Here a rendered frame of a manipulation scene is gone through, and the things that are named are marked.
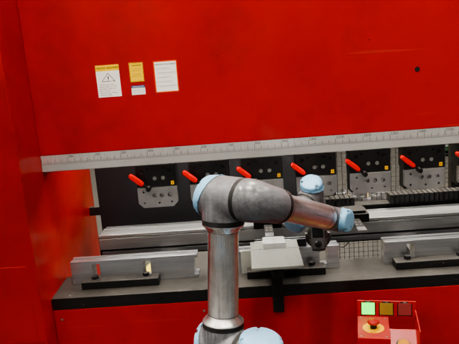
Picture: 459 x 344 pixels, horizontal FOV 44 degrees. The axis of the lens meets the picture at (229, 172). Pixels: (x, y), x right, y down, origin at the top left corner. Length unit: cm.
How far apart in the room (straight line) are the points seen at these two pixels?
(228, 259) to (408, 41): 107
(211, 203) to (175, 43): 78
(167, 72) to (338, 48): 62
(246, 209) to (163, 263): 89
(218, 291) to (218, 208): 23
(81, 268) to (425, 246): 134
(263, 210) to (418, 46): 99
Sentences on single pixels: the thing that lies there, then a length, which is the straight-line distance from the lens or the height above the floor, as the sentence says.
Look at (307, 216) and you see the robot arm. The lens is 160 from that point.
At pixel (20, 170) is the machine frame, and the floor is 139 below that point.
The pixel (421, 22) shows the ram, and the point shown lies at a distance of 219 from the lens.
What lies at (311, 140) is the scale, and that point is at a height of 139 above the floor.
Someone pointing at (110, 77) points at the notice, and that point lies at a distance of 215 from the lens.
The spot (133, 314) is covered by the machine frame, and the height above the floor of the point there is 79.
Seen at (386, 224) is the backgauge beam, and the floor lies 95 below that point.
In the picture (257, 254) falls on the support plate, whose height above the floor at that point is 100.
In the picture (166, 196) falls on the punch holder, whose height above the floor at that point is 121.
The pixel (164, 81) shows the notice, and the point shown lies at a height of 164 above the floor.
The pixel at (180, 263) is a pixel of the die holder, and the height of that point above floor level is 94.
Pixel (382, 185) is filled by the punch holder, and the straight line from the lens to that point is 222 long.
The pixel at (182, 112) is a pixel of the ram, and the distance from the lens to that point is 212.
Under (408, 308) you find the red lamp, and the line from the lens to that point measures 215.
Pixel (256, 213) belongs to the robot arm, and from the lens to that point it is 146.
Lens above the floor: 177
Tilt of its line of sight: 13 degrees down
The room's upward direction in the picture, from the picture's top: 4 degrees counter-clockwise
